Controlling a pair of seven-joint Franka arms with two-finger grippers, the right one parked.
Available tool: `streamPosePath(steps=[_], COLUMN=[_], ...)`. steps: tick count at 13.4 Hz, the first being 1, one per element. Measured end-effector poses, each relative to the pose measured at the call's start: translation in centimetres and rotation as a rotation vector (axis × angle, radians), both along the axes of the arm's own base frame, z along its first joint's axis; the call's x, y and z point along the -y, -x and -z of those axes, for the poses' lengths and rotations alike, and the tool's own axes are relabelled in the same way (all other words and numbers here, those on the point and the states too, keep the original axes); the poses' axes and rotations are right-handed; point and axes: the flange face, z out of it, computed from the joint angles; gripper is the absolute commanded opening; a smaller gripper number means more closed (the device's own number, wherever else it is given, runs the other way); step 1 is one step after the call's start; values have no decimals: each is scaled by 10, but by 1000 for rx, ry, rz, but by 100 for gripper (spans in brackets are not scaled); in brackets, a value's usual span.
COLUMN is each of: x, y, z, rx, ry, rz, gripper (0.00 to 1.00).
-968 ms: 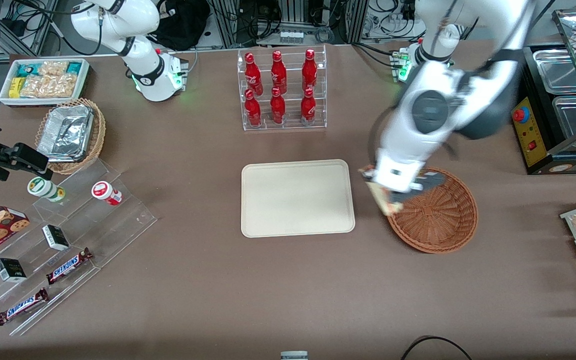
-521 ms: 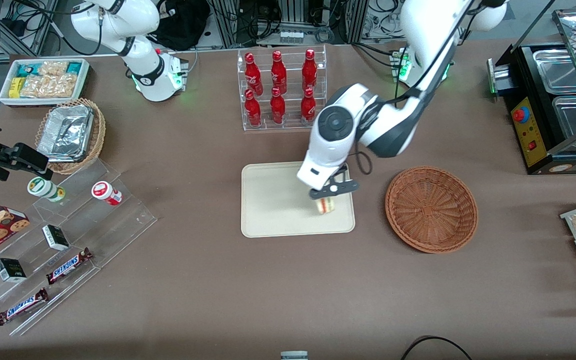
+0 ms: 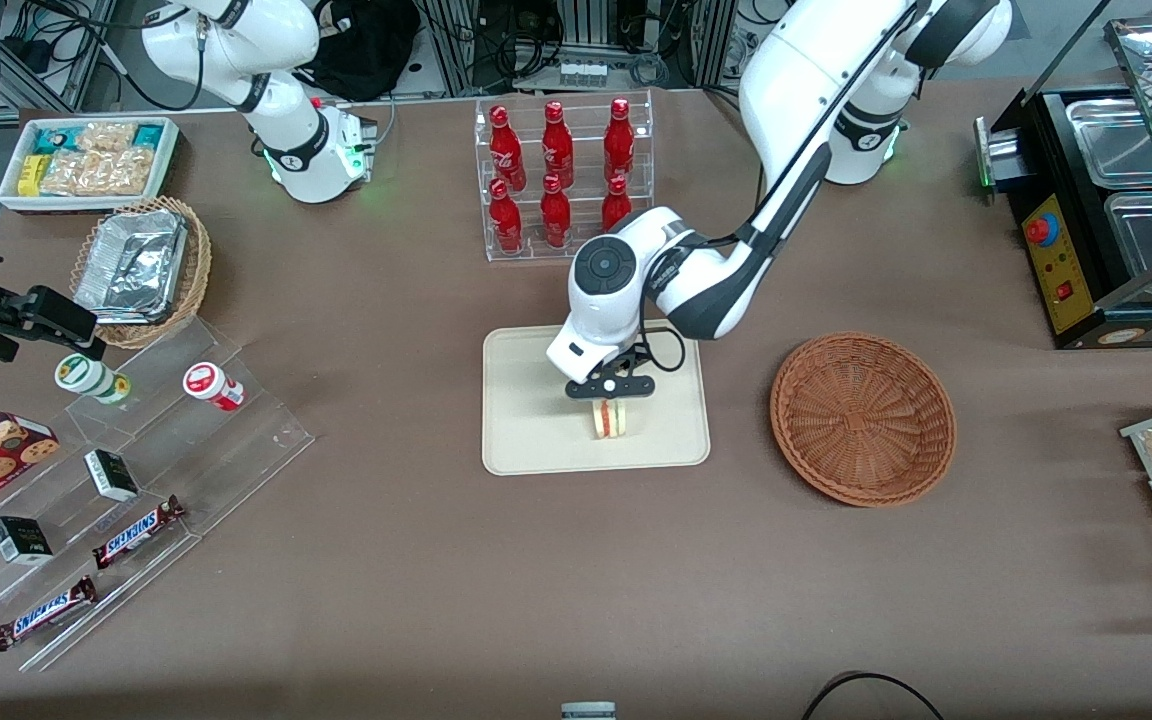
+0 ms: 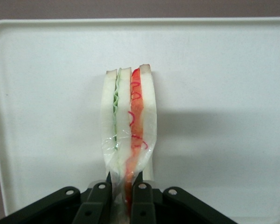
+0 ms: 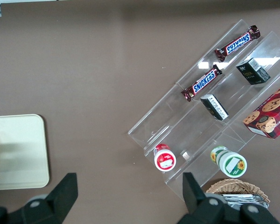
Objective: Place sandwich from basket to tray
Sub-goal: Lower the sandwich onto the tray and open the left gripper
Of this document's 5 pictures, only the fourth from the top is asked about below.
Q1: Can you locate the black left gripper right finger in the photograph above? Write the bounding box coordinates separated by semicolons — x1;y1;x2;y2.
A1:
130;171;158;224

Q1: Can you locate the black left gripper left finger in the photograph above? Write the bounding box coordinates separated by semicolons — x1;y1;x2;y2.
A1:
71;171;113;224

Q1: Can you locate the triangle sandwich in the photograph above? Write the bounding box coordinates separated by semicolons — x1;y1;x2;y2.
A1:
100;63;159;224

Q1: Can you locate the cream rectangular tray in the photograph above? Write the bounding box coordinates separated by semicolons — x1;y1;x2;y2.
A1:
0;17;280;217

